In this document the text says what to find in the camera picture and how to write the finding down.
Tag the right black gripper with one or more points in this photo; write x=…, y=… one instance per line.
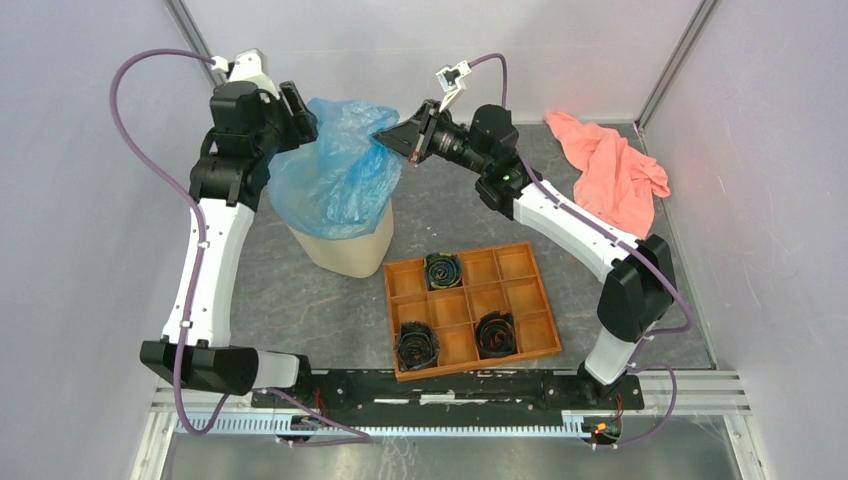
x=414, y=136

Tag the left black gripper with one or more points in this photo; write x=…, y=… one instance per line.
x=306, y=123

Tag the blue plastic trash bag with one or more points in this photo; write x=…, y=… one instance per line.
x=339, y=186

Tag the beige trash bin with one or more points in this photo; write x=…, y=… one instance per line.
x=358, y=257

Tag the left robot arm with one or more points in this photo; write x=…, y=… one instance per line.
x=194, y=349

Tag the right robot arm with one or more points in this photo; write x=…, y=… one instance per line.
x=637, y=275

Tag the black bag roll top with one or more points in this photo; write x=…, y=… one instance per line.
x=442, y=271

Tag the black bag roll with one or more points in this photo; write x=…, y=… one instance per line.
x=417, y=346
x=495, y=335
x=442, y=271

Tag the orange compartment tray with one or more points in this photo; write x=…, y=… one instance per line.
x=503, y=278

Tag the black bag roll left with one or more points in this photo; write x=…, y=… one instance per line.
x=417, y=346

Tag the pink cloth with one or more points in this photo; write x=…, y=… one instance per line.
x=617, y=183

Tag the black bag roll right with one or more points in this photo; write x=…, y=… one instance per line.
x=495, y=335

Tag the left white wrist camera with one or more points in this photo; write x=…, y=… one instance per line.
x=249, y=66

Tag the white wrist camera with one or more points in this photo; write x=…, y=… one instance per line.
x=452, y=81
x=249, y=66

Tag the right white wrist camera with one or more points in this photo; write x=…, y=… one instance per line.
x=452, y=81

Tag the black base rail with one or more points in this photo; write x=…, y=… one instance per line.
x=484, y=398

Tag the white slotted cable duct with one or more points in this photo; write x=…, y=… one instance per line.
x=297, y=426

